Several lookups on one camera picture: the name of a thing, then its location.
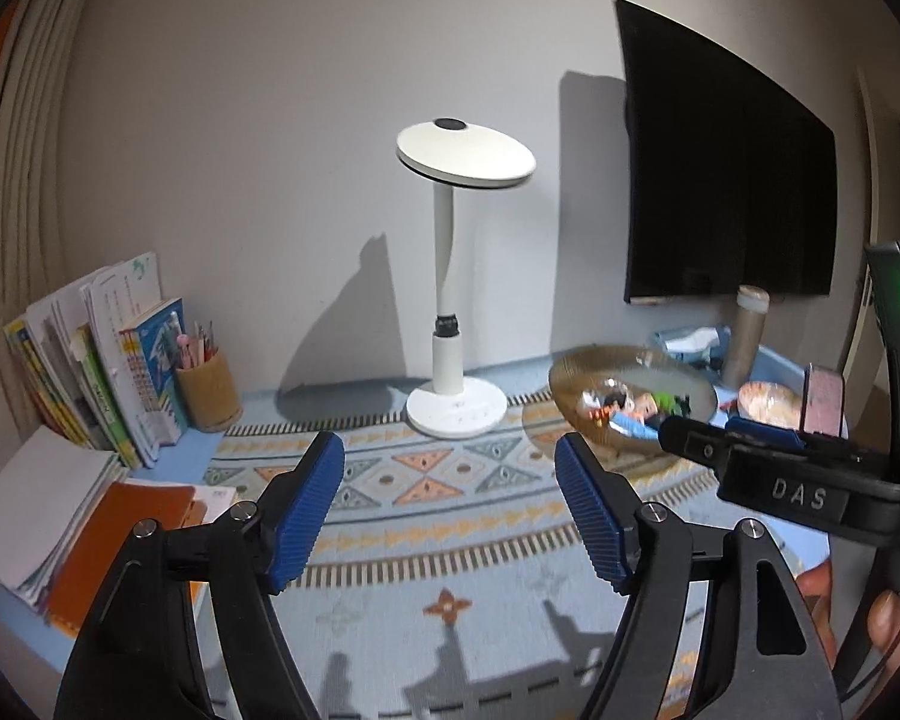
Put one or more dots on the bunch of pens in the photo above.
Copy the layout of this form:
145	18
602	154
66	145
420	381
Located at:
195	345

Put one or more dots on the white desk lamp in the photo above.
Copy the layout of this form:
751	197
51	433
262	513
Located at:
446	315

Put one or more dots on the cardboard tube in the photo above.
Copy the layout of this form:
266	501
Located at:
746	337

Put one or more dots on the blue toy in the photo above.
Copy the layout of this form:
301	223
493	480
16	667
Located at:
637	427

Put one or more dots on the brown-haired toy figure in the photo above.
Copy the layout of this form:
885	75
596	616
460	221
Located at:
645	406

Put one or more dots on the beige ribbed panel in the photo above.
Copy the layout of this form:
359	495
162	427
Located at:
22	127

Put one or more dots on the tissue pack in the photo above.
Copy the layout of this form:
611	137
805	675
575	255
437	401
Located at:
690	345

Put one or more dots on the stack of white papers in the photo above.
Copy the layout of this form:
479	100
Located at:
37	495

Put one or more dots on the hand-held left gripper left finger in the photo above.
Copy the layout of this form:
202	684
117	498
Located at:
311	495

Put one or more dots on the patterned desk mat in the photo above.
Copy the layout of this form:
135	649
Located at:
435	540

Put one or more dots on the pink phone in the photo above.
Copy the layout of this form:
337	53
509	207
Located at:
825	397

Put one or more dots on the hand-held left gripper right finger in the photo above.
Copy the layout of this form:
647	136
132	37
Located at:
585	499

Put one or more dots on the amber glass bowl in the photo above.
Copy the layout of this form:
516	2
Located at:
690	382

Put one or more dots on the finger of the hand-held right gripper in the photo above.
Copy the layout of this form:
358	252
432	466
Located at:
694	441
765	435

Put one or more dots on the dark-headed toy figure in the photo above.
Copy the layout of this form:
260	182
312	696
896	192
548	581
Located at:
619	403

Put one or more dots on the black television screen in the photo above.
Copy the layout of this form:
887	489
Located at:
720	165

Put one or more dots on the orange notebook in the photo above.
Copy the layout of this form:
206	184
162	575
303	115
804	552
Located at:
120	547

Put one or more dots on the brown pen holder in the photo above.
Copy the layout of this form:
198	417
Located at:
210	394

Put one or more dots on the black toy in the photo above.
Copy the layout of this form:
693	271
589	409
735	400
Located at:
685	406

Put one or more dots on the green toy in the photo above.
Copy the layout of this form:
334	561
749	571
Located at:
667	403

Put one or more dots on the row of books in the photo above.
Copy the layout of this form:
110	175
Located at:
105	375

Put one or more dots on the person's right hand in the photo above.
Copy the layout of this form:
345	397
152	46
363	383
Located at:
891	619

